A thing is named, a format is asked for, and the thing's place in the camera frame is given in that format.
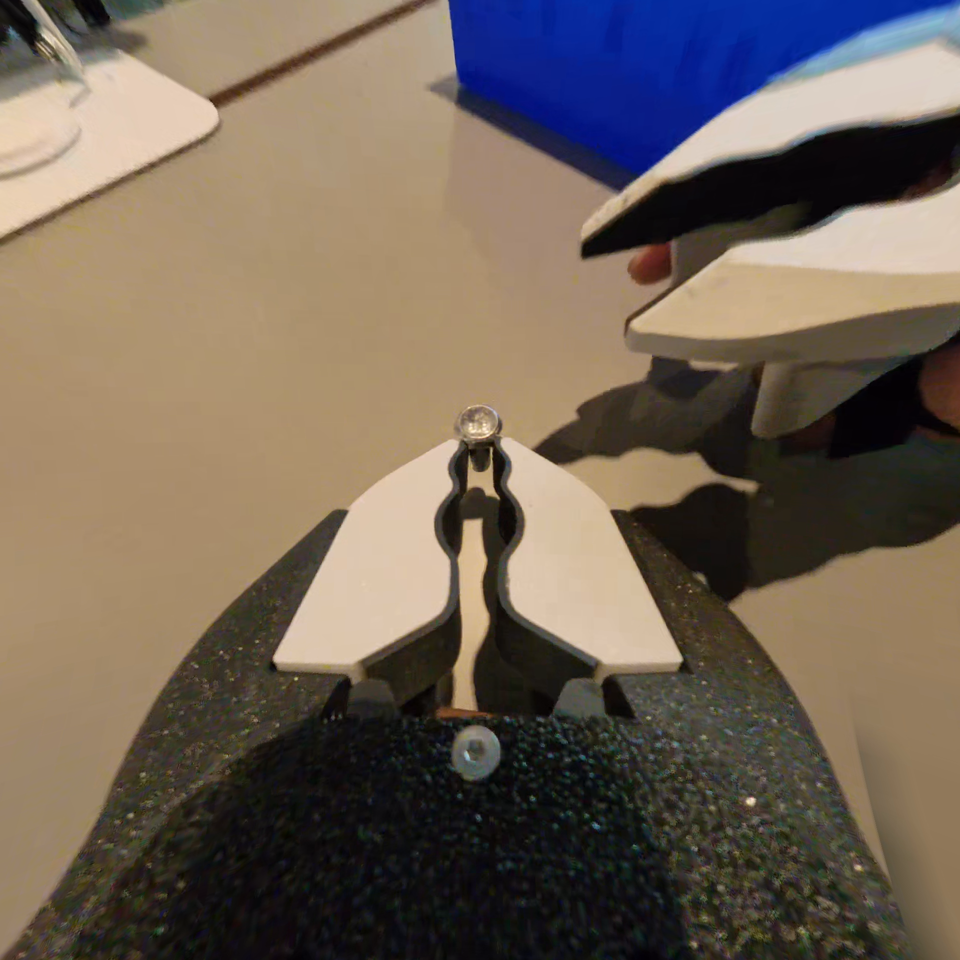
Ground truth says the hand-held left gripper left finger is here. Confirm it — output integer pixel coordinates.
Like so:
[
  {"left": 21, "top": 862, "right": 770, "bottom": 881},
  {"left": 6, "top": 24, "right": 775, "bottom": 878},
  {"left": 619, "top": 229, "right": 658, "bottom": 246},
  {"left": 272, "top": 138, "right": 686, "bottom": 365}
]
[{"left": 273, "top": 440, "right": 466, "bottom": 687}]

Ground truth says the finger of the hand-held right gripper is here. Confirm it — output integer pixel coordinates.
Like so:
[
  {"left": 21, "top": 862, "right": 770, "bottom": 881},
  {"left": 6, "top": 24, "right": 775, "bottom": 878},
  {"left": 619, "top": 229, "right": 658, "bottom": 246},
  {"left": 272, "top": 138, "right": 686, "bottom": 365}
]
[
  {"left": 626, "top": 195, "right": 960, "bottom": 369},
  {"left": 582, "top": 38, "right": 960, "bottom": 259}
]

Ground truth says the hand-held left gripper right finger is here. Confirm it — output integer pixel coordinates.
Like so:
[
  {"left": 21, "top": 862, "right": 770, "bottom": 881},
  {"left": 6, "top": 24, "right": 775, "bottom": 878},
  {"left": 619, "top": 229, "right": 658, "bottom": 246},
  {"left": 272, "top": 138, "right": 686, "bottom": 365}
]
[{"left": 495, "top": 437, "right": 685, "bottom": 679}]

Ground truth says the metal bolt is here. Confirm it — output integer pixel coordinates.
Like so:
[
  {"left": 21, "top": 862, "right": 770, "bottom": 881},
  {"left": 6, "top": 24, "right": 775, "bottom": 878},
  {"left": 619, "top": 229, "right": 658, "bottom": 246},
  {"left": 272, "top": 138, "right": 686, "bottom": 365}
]
[{"left": 455, "top": 402, "right": 505, "bottom": 469}]

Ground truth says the person's right hand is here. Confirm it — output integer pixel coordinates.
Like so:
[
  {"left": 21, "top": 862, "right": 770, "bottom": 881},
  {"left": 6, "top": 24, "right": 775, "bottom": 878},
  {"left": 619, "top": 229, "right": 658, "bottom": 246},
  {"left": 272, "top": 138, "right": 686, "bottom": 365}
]
[{"left": 627, "top": 243, "right": 673, "bottom": 286}]

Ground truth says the large blue plastic bin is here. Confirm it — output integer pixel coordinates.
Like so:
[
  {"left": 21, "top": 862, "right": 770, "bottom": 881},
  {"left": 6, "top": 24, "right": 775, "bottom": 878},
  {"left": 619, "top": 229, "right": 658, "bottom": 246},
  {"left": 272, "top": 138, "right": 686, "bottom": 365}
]
[{"left": 447, "top": 0, "right": 960, "bottom": 178}]

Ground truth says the white base document stand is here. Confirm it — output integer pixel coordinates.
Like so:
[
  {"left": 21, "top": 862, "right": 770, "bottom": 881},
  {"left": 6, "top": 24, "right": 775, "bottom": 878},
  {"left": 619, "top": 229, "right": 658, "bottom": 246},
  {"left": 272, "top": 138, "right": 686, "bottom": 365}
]
[{"left": 0, "top": 0, "right": 222, "bottom": 241}]

